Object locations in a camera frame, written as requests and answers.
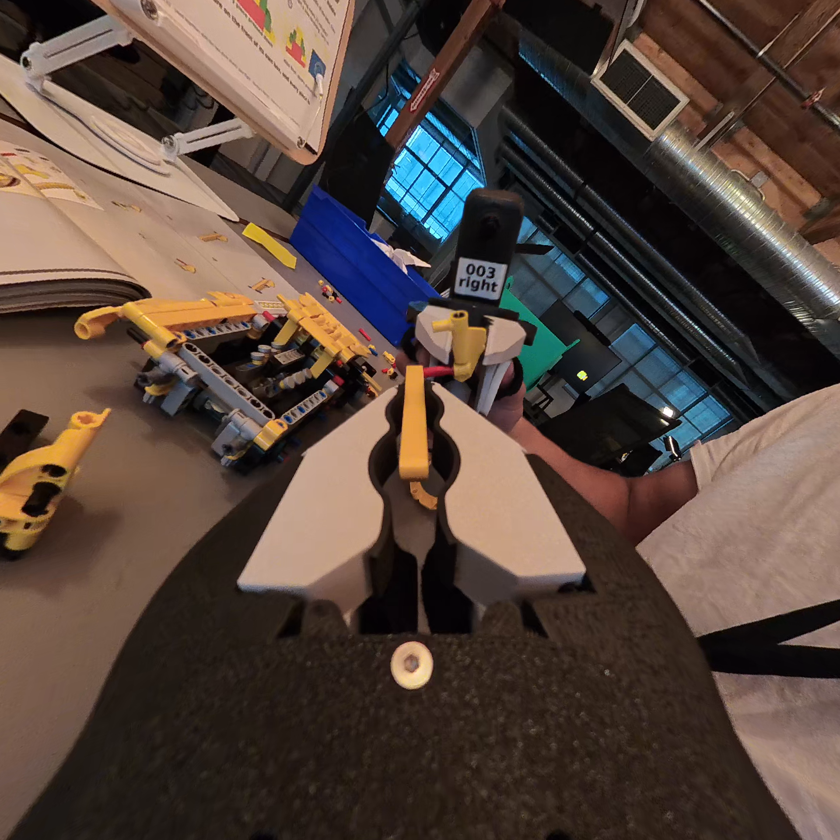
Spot small yellow panel piece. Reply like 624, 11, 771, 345
449, 325, 490, 383

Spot grey desk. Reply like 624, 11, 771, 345
0, 118, 408, 821

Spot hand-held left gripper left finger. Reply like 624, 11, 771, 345
238, 384, 421, 634

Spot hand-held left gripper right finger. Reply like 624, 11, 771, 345
423, 382, 587, 634

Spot black monitor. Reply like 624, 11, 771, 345
318, 108, 398, 231

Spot printed instruction sheet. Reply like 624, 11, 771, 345
157, 0, 345, 148

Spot long yellow holed beam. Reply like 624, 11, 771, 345
399, 365, 434, 479

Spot wooden document stand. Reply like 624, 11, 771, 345
0, 0, 355, 221

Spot white duct vent grille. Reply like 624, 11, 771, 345
591, 38, 690, 140

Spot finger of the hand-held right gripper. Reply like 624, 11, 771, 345
415, 307, 460, 365
482, 318, 528, 365

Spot small yellow black subassembly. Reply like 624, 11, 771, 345
0, 408, 112, 560

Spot silver ventilation duct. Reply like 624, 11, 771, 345
518, 26, 840, 355

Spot person's right forearm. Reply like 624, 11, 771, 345
508, 420, 700, 546

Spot blue storage bin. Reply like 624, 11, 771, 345
289, 185, 439, 345

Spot yellow black toy car model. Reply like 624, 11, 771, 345
73, 292, 385, 475

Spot yellow paper note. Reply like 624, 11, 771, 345
241, 222, 298, 270

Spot building instruction booklet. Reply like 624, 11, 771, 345
0, 138, 290, 315

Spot scattered small toy pieces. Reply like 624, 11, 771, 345
317, 279, 398, 382

